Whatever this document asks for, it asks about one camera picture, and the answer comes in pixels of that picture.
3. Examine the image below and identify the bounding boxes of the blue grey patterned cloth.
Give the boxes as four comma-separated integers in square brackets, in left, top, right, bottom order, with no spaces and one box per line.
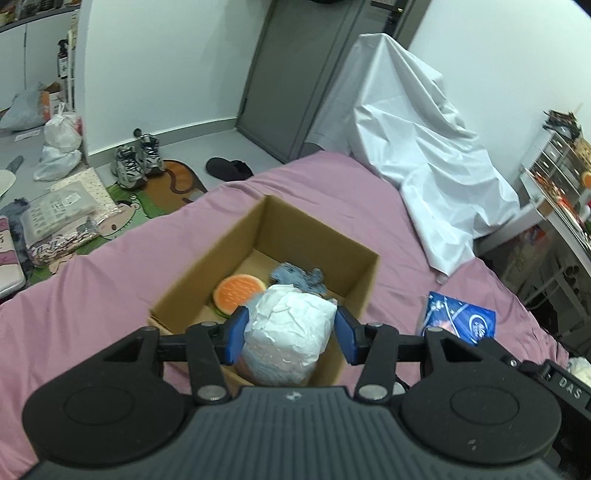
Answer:
[270,263,329,297]

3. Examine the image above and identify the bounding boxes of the white cloth cover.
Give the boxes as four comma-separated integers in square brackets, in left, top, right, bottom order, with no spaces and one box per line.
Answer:
[318,33,521,283]

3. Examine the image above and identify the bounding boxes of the white plastic bundle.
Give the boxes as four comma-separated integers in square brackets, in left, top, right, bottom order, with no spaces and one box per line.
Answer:
[237,284,338,387]

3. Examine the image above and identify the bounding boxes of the brown cardboard box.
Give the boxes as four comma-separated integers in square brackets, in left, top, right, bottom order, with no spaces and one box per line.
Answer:
[147,195,380,389]

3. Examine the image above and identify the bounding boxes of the grey white sneaker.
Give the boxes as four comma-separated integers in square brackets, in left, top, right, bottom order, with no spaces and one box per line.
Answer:
[138,133,165,175]
[110,145,149,189]

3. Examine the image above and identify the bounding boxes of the white plastic bag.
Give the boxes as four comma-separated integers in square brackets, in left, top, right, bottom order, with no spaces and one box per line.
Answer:
[34,146,83,182]
[43,103,84,153]

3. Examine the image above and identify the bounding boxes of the grey door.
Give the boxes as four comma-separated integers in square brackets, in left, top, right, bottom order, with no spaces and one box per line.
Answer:
[235,0,408,163]

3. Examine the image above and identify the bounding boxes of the patterned fabric package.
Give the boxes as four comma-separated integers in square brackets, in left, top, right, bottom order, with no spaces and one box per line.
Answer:
[27,225,101,268]

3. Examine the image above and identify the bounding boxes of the polka dot package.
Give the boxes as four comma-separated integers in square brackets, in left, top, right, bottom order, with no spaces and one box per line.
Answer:
[48,167,116,219]

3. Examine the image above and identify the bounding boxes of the black slipper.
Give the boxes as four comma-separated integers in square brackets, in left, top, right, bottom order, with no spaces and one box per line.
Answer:
[206,157,254,182]

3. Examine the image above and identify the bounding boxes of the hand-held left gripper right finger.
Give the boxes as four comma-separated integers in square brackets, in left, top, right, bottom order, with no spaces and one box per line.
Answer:
[335,306,484,403]

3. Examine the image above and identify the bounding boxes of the grey plastic bag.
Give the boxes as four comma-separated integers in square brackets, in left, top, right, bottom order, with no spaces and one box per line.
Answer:
[0,85,47,131]

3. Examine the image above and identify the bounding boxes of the printed paper bag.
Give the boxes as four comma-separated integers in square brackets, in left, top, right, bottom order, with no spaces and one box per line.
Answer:
[501,225,546,297]

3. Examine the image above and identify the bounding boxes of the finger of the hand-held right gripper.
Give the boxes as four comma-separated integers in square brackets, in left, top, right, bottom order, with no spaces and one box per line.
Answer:
[480,338,546,377]

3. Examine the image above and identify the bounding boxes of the rolled paper tubes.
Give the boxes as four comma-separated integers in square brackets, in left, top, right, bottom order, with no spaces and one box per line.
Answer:
[560,262,588,289]

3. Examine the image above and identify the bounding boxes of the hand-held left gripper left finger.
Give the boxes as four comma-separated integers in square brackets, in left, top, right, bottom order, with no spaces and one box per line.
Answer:
[104,306,250,405]

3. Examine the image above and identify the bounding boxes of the small orange cardboard box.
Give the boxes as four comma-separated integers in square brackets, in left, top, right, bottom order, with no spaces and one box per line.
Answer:
[39,82,64,123]

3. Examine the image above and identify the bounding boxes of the cartoon floor mat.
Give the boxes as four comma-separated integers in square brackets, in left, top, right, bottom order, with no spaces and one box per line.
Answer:
[28,159,209,278]

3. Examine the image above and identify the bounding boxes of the small drawer organizer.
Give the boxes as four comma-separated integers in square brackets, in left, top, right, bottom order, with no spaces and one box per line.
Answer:
[537,133,583,186]

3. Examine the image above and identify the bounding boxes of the pink bed sheet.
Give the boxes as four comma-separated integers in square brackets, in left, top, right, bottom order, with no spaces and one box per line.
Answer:
[0,151,571,478]

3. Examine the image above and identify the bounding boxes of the grey flat package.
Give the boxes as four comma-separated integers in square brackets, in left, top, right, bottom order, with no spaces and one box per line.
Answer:
[20,189,100,244]

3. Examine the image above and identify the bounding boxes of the cluttered shelf unit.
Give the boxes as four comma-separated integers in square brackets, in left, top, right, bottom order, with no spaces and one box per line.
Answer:
[518,110,591,319]

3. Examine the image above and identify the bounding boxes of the blue tissue packet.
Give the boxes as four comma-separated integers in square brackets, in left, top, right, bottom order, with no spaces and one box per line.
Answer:
[417,291,496,348]

